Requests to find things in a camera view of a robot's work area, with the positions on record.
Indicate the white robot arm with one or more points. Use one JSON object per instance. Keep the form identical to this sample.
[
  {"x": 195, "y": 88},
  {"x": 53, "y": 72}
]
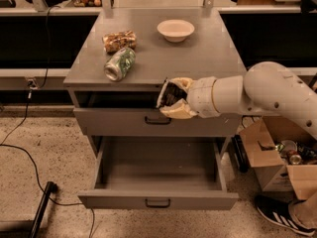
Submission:
[{"x": 267, "y": 88}]

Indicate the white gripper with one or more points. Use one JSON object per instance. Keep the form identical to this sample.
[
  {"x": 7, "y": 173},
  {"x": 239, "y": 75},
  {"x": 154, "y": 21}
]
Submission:
[{"x": 202, "y": 96}]

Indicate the cardboard box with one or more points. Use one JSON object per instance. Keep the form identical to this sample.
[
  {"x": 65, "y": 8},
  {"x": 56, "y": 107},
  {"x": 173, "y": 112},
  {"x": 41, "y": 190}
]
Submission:
[{"x": 272, "y": 170}]

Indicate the open grey lower drawer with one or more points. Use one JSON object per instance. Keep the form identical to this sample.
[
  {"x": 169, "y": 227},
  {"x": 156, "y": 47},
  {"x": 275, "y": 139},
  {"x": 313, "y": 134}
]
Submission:
[{"x": 158, "y": 173}]

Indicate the brown snack bag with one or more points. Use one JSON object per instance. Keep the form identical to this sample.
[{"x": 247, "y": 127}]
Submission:
[{"x": 115, "y": 41}]

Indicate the black white sneaker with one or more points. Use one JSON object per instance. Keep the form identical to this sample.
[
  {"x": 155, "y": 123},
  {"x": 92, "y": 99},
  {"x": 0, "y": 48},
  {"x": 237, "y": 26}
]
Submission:
[{"x": 277, "y": 212}]

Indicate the green soda can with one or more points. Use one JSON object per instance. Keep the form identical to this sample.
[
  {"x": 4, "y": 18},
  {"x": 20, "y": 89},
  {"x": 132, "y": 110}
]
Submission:
[{"x": 119, "y": 64}]

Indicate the can in cardboard box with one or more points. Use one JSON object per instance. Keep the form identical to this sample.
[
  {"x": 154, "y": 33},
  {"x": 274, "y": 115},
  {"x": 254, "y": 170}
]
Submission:
[{"x": 294, "y": 158}]

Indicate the black metal floor bar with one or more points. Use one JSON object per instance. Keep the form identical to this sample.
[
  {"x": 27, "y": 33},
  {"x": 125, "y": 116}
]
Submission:
[{"x": 51, "y": 187}]

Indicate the white bowl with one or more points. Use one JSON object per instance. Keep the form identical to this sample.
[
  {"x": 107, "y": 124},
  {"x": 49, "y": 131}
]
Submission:
[{"x": 175, "y": 31}]

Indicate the grey drawer cabinet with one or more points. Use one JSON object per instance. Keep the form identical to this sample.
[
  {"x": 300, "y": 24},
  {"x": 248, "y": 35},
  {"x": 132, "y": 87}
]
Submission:
[{"x": 209, "y": 51}]

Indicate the closed grey upper drawer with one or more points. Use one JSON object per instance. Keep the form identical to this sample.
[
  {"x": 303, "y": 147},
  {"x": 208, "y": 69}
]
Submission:
[{"x": 150, "y": 122}]

